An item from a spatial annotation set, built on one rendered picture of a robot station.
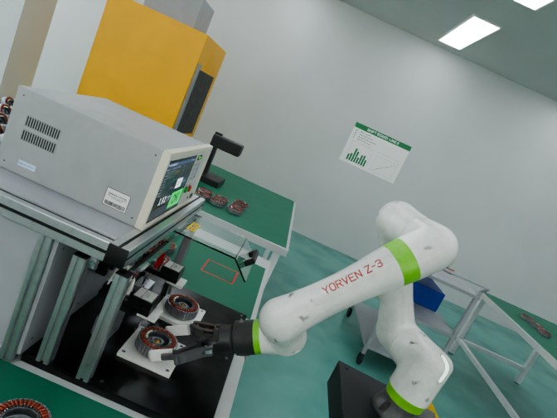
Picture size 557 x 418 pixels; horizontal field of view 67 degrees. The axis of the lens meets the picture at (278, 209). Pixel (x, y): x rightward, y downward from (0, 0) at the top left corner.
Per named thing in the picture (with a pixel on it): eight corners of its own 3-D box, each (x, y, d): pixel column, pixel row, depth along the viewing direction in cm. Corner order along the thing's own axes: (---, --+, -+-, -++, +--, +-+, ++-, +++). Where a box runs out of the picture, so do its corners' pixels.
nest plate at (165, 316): (204, 313, 148) (205, 310, 148) (193, 334, 133) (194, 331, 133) (166, 296, 148) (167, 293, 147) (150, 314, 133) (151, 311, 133)
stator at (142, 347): (178, 346, 122) (183, 335, 121) (166, 367, 111) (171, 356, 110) (143, 330, 122) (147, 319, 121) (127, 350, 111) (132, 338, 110)
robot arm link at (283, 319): (400, 294, 108) (377, 259, 114) (406, 275, 98) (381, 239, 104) (273, 357, 103) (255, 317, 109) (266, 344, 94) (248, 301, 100)
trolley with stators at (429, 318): (398, 337, 424) (447, 250, 404) (426, 400, 325) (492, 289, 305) (345, 313, 423) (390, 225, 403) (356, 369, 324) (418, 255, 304)
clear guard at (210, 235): (254, 259, 151) (261, 244, 150) (244, 283, 127) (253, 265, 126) (171, 221, 150) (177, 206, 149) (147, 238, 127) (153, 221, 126)
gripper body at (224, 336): (233, 358, 111) (199, 361, 111) (238, 342, 119) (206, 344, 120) (230, 332, 109) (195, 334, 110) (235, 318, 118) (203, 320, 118)
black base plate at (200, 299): (244, 320, 161) (247, 315, 160) (204, 442, 98) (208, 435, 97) (133, 269, 160) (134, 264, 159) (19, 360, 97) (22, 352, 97)
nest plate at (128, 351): (185, 349, 124) (186, 345, 124) (168, 378, 109) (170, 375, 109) (138, 328, 124) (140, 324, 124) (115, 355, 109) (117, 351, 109)
